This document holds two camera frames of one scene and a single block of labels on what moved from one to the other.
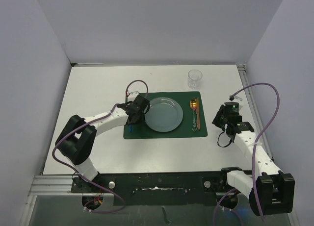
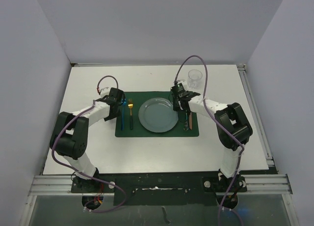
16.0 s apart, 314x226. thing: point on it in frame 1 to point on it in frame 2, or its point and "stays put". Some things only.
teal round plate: [165, 114] stays put
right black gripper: [217, 120] to [176, 108]
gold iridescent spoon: [193, 103] to [186, 127]
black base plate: [159, 188] stays put
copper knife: [197, 112] to [190, 121]
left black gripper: [140, 120] to [112, 116]
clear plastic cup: [194, 76] stays put
